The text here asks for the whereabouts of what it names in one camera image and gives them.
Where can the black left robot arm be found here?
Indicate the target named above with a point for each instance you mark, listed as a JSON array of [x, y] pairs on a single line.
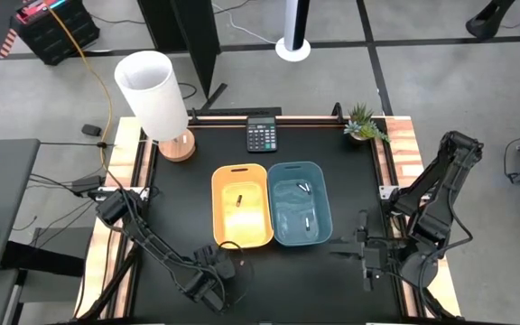
[[151, 244]]

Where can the black desk calculator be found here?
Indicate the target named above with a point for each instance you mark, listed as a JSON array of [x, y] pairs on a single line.
[[262, 135]]

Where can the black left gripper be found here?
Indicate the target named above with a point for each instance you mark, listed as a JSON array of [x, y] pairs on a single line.
[[215, 262]]

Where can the black stand foot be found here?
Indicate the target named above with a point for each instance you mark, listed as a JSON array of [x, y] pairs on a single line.
[[488, 20]]

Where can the white round-base pole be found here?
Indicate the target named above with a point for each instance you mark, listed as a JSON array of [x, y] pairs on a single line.
[[293, 45]]

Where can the orange plastic bin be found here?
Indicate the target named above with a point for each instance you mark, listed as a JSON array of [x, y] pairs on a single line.
[[242, 212]]

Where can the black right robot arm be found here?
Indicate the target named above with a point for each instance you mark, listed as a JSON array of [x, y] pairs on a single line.
[[445, 189]]

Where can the small potted succulent plant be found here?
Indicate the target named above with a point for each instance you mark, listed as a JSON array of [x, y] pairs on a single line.
[[362, 126]]

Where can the silver and black battery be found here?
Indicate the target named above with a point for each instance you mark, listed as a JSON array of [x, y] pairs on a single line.
[[307, 188], [300, 185], [307, 224]]

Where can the black metal table frame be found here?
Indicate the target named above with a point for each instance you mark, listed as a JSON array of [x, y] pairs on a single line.
[[309, 120]]

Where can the black plastic crate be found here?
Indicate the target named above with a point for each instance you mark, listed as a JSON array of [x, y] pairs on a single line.
[[57, 38]]

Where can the black partition panel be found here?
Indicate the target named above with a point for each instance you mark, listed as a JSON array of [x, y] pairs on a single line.
[[192, 31]]

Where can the pink box on crate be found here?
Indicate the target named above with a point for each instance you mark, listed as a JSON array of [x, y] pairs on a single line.
[[39, 9]]

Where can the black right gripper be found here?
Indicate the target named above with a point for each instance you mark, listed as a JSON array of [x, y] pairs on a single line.
[[375, 258]]

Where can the grey desk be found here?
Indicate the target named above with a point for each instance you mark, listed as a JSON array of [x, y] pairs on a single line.
[[2, 207]]

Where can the white shade wooden base lamp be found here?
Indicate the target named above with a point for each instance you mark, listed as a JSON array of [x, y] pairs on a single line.
[[156, 99]]

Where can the blue plastic bin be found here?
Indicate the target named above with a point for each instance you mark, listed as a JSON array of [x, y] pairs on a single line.
[[298, 207]]

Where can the black power brick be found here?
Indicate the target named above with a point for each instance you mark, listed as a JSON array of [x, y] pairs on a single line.
[[86, 184]]

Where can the small black floor adapter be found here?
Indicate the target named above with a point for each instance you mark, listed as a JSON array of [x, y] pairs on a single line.
[[91, 130]]

